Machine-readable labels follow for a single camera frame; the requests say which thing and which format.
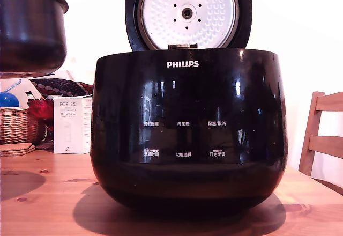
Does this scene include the black Philips rice cooker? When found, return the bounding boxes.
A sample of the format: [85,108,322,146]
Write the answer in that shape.
[90,47,289,216]

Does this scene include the woven wicker basket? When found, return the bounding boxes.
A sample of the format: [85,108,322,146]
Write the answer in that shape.
[0,107,40,146]

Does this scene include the rice cooker lid, silver plate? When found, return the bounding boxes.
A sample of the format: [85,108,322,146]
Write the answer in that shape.
[124,0,253,52]

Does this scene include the black metal pot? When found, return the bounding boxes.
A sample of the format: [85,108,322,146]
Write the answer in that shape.
[0,0,69,79]

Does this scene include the white Porlex box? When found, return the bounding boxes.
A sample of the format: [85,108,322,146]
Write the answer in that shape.
[52,95,93,155]

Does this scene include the blue ball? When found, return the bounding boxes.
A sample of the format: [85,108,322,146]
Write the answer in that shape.
[0,92,20,108]

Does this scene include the patterned dark red cloth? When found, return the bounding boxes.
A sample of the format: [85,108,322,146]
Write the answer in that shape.
[30,78,94,98]

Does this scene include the stack of cork coasters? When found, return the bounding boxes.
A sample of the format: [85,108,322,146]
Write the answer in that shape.
[0,143,36,157]

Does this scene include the red glass bowl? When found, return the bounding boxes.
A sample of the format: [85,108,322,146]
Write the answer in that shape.
[27,98,55,143]

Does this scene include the wooden chair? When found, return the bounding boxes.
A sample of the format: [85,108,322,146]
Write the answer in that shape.
[298,91,343,194]

